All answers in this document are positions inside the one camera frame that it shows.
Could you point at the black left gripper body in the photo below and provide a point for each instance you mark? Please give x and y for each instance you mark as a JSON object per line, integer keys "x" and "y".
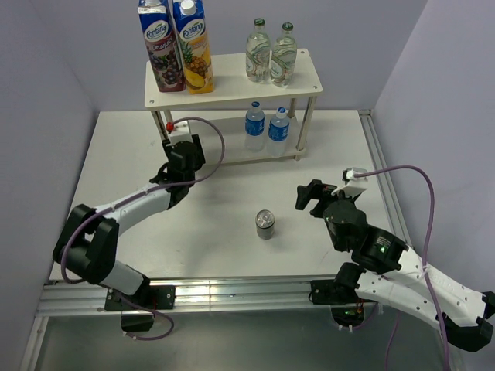
{"x": 192, "y": 178}

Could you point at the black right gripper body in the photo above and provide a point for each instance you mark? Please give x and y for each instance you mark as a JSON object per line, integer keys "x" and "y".
{"x": 338, "y": 243}

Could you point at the dark can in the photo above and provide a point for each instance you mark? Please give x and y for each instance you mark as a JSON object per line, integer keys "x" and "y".
{"x": 265, "y": 224}

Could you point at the Pocari Sweat bottle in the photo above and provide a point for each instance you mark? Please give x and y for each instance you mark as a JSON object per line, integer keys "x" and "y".
{"x": 278, "y": 132}
{"x": 254, "y": 127}

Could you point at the Chang soda bottle front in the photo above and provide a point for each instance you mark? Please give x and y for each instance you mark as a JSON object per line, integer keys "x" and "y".
{"x": 258, "y": 51}

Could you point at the chang soda bottle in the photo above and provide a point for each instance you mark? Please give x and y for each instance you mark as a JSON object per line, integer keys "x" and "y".
{"x": 283, "y": 56}
{"x": 258, "y": 51}

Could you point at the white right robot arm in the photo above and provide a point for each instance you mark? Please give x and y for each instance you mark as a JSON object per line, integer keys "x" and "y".
{"x": 383, "y": 268}

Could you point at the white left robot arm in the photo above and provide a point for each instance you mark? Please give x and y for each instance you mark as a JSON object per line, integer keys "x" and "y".
{"x": 88, "y": 243}

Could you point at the beige two-tier shelf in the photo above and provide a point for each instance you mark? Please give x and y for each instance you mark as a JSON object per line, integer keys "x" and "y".
{"x": 227, "y": 104}

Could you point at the pineapple juice carton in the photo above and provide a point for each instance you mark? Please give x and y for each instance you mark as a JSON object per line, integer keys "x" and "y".
{"x": 194, "y": 45}

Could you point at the grape juice carton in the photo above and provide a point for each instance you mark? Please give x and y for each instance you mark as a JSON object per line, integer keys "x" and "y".
{"x": 161, "y": 45}

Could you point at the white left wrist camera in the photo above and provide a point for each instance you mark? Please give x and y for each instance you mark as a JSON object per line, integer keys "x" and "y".
{"x": 179, "y": 132}

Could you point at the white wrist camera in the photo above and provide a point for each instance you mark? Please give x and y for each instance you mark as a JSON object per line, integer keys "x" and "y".
{"x": 179, "y": 132}
{"x": 352, "y": 181}

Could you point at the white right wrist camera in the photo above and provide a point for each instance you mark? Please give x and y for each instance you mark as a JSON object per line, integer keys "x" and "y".
{"x": 352, "y": 181}

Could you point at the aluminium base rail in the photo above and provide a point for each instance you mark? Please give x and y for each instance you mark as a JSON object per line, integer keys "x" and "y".
{"x": 214, "y": 295}

